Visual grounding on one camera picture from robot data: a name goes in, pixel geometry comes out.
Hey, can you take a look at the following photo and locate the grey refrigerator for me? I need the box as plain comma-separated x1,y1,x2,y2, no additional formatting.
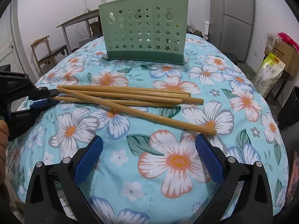
221,0,255,62

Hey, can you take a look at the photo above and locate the green perforated utensil holder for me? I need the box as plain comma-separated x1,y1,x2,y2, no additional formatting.
98,0,189,66

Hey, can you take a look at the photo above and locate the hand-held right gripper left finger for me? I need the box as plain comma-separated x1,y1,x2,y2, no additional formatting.
24,135,104,224

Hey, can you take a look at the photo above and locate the wooden chair with dark seat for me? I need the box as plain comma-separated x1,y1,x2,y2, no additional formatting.
31,35,70,75

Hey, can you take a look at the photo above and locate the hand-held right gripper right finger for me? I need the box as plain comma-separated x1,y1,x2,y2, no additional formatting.
193,134,274,224

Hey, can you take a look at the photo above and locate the clear crumpled plastic bag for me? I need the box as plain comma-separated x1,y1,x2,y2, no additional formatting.
264,32,284,49

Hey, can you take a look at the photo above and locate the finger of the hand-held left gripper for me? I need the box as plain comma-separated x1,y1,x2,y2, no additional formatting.
24,83,60,98
9,99,52,122

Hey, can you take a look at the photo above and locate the floral blue blanket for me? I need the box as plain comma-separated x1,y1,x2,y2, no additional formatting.
6,31,290,224

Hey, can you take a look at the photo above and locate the pink plastic bag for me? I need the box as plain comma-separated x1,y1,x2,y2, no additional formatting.
277,33,299,49

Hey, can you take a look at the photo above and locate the wooden chopsticks bundle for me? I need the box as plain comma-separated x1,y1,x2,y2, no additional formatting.
57,87,218,136
59,89,204,104

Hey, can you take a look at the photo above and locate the wooden chopstick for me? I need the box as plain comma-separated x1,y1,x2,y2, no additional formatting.
70,94,183,104
58,85,191,97
50,96,175,107

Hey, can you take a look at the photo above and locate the white panelled door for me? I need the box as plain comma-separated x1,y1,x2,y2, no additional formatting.
0,21,25,80

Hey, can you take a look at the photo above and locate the person's left hand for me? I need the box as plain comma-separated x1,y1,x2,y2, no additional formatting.
0,120,10,185

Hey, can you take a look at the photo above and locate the yellow and white rice bag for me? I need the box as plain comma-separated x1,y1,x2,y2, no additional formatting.
251,52,286,97

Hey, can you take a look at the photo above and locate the black waste bin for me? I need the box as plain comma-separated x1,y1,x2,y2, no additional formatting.
279,85,299,131

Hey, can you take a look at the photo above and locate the large open cardboard box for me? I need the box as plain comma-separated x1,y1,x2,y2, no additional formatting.
264,41,299,76

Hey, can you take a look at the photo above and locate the white long desk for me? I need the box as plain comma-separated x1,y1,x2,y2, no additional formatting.
56,9,101,50

